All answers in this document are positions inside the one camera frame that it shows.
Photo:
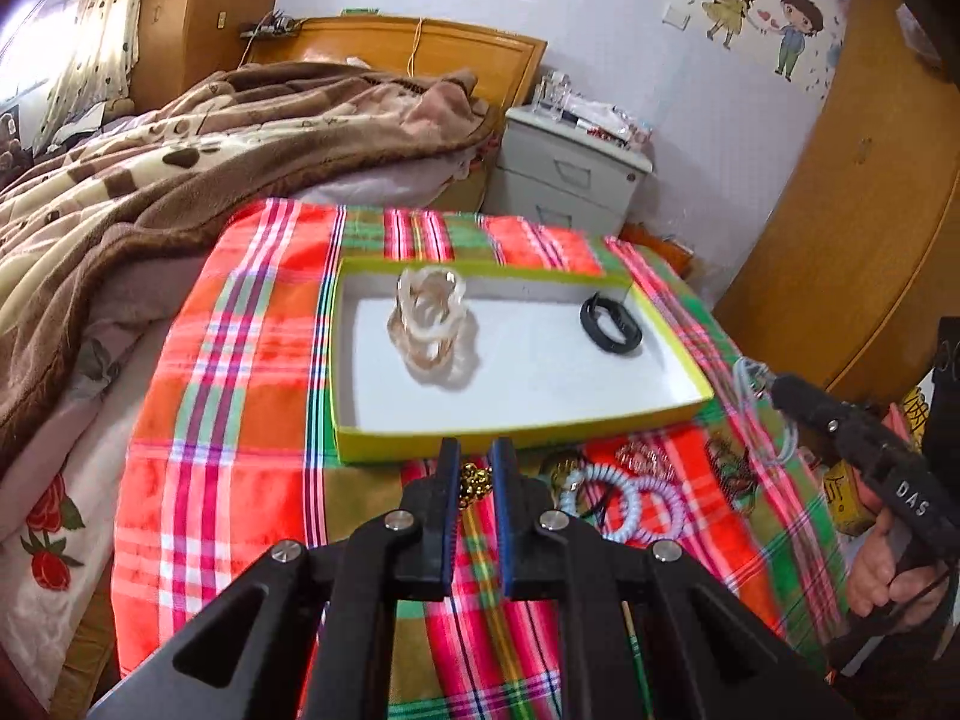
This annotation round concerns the brown patterned blanket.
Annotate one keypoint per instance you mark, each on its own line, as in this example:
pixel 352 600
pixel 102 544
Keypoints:
pixel 187 165

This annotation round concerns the grey nightstand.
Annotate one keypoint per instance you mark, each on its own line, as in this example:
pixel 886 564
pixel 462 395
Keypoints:
pixel 555 172

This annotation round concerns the person's right hand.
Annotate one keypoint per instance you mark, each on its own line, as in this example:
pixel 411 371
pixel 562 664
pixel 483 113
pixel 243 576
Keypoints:
pixel 874 566

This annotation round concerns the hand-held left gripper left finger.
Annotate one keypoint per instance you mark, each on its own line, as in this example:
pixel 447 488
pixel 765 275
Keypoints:
pixel 452 510

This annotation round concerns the clear glass holder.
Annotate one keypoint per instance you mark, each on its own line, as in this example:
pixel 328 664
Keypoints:
pixel 553 97

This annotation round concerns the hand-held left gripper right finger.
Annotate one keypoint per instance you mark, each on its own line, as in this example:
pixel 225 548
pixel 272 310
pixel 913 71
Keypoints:
pixel 501 517

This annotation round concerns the dotted curtain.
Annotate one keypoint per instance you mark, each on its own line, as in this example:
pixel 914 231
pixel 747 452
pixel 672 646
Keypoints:
pixel 105 30

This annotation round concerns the red plaid cloth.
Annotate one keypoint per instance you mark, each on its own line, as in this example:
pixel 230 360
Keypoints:
pixel 247 390

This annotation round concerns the yellow-green shallow cardboard box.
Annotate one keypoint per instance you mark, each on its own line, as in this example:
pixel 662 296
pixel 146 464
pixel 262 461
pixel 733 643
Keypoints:
pixel 525 367

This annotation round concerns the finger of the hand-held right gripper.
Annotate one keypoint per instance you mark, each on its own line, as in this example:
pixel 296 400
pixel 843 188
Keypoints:
pixel 806 401

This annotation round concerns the clutter of small packets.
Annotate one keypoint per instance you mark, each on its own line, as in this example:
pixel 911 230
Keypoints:
pixel 611 127

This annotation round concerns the wooden headboard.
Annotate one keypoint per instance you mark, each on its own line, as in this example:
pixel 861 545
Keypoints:
pixel 465 52

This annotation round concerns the leopard print hair clip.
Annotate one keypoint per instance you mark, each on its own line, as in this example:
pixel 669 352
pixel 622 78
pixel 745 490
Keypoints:
pixel 731 472

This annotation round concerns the yellow carton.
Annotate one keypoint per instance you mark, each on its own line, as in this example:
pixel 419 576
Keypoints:
pixel 844 502

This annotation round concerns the tall wooden cabinet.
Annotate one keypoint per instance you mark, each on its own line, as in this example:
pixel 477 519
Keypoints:
pixel 202 7

